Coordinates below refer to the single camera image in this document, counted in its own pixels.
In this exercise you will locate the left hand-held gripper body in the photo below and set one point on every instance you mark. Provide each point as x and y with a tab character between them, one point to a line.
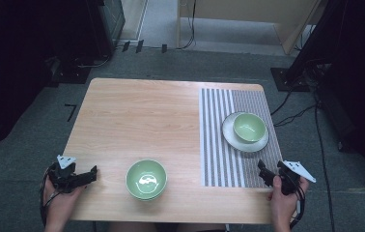
64	175

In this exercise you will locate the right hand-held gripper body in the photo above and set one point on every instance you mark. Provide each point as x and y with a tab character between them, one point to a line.
294	175

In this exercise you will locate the white plate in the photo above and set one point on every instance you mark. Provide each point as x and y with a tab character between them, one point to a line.
235	141

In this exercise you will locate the green bowl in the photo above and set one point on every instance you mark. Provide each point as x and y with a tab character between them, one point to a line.
249	127
146	179

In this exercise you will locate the person's right hand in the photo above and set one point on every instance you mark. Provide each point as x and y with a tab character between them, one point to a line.
282	199

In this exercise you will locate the person's left hand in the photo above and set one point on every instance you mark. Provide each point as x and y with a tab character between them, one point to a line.
63	203

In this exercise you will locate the striped woven placemat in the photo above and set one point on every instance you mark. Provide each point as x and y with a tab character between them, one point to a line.
222	154

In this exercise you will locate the black metal stand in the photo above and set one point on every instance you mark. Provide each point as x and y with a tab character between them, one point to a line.
294	77

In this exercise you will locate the dark equipment cabinet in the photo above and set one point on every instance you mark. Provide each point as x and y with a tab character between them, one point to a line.
357	80

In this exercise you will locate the black equipment stand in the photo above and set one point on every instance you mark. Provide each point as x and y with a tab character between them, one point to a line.
87	38

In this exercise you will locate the light wooden partition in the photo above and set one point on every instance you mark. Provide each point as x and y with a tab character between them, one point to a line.
251	19

